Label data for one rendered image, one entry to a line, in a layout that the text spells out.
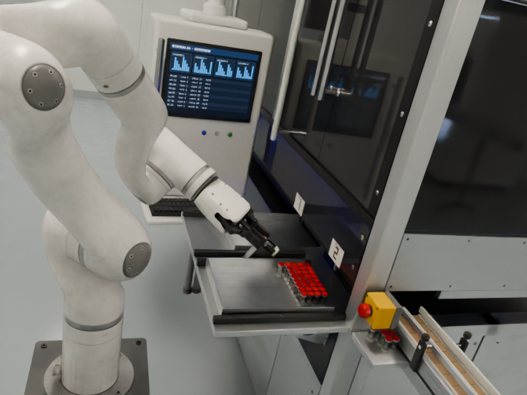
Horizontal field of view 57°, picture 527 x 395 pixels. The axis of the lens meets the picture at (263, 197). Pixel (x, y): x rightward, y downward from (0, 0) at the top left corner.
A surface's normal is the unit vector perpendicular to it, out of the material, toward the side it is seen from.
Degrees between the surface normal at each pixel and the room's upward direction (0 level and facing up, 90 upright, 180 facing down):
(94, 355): 90
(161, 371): 0
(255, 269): 0
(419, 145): 90
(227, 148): 90
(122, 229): 62
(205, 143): 90
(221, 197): 28
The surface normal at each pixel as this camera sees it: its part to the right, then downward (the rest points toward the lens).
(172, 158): 0.05, -0.07
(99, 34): 0.80, 0.28
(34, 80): 0.66, 0.10
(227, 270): 0.19, -0.90
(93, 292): 0.29, -0.57
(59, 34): 0.22, 0.57
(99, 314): 0.40, 0.37
